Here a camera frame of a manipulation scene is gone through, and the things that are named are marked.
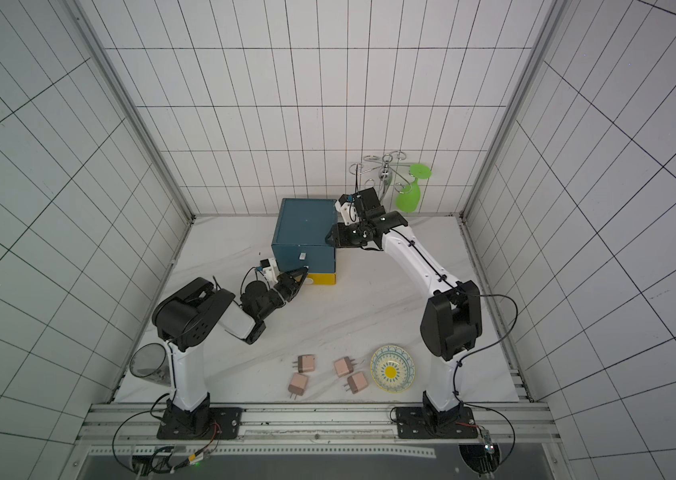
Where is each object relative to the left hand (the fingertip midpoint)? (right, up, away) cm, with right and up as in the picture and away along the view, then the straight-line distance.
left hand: (309, 273), depth 93 cm
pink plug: (0, -24, -11) cm, 26 cm away
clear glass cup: (-38, -20, -20) cm, 47 cm away
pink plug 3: (+11, -25, -11) cm, 29 cm away
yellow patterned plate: (+25, -26, -11) cm, 37 cm away
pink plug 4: (+14, -27, -15) cm, 34 cm away
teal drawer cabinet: (-2, +11, -9) cm, 15 cm away
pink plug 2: (-1, -28, -15) cm, 32 cm away
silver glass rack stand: (+26, +33, +1) cm, 42 cm away
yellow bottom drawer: (+4, -2, +2) cm, 5 cm away
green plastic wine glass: (+33, +25, +7) cm, 42 cm away
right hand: (+5, +11, -7) cm, 14 cm away
